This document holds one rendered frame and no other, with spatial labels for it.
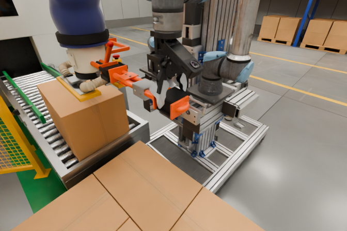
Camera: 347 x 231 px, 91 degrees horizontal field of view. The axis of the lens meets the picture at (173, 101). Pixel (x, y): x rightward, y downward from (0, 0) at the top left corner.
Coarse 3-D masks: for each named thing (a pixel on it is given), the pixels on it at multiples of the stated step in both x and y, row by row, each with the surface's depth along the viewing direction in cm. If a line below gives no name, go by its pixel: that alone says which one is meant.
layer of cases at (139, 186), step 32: (128, 160) 121; (160, 160) 121; (96, 192) 101; (128, 192) 101; (160, 192) 101; (192, 192) 101; (32, 224) 87; (64, 224) 87; (96, 224) 87; (128, 224) 87; (160, 224) 87; (192, 224) 87; (224, 224) 87; (256, 224) 87
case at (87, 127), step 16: (48, 96) 116; (64, 96) 116; (112, 96) 116; (64, 112) 100; (80, 112) 103; (96, 112) 111; (112, 112) 120; (64, 128) 104; (80, 128) 107; (96, 128) 115; (112, 128) 125; (128, 128) 136; (80, 144) 111; (96, 144) 120; (80, 160) 116
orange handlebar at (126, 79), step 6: (114, 42) 115; (120, 48) 102; (126, 48) 105; (102, 60) 83; (96, 66) 78; (126, 72) 70; (132, 72) 69; (120, 78) 66; (126, 78) 64; (132, 78) 67; (138, 78) 65; (126, 84) 63; (150, 96) 55; (186, 102) 50; (180, 108) 48; (186, 108) 49
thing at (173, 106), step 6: (168, 90) 54; (174, 90) 54; (168, 96) 50; (174, 96) 50; (180, 96) 50; (186, 96) 50; (156, 102) 53; (168, 102) 48; (174, 102) 48; (180, 102) 49; (156, 108) 53; (162, 108) 52; (168, 108) 50; (174, 108) 48; (168, 114) 50; (174, 114) 49
